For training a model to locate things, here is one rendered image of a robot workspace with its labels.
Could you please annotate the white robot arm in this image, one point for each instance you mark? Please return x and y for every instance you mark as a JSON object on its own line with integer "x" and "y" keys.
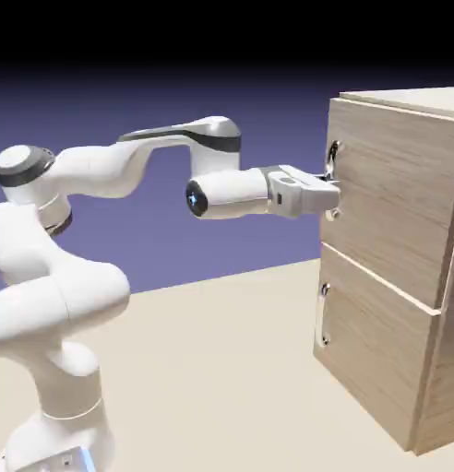
{"x": 64, "y": 295}

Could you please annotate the light wood cabinet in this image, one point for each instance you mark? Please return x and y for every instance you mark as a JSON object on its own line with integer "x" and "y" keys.
{"x": 415, "y": 258}

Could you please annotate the large light wood cabinet door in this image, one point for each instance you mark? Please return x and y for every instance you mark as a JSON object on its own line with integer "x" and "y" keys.
{"x": 389, "y": 206}

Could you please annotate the small light wood cabinet door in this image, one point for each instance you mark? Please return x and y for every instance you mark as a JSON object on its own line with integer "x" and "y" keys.
{"x": 367, "y": 354}

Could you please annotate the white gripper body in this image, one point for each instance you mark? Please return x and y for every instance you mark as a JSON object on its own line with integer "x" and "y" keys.
{"x": 315, "y": 193}

